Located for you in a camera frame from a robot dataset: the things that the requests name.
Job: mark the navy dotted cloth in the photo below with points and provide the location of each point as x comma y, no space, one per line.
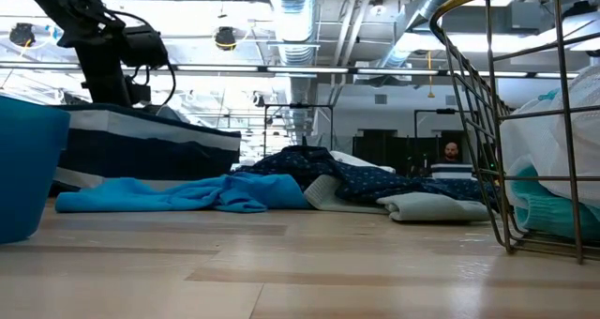
365,180

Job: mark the grey wall vent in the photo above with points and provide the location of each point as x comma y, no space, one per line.
451,100
380,99

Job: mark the large spiral ceiling duct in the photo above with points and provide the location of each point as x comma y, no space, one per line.
294,23

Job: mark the light grey folded towel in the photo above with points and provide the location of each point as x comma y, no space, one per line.
431,206

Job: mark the blue plastic bin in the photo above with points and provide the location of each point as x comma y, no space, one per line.
28,169

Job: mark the white waffle cloth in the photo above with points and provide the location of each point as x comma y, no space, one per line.
539,141

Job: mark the black room partition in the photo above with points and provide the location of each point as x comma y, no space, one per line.
384,150

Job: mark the slanted spiral ceiling duct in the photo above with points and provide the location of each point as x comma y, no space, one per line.
433,0

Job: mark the black ceiling device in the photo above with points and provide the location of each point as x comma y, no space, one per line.
225,38
22,34

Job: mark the bright blue towel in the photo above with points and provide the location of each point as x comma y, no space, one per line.
187,194

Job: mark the cream white cloth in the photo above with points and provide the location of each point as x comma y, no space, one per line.
323,194

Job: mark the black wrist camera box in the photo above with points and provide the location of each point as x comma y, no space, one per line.
143,47

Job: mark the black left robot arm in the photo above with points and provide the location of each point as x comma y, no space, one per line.
70,7

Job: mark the long ceiling light bar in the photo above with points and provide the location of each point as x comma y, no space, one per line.
304,69

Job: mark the navy white striped cloth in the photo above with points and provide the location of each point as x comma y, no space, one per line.
150,150

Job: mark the black metal frame stand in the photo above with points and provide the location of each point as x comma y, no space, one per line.
440,111
300,106

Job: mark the teal cloth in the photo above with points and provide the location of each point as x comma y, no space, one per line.
544,211

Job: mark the person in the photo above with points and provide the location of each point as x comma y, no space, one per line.
451,152

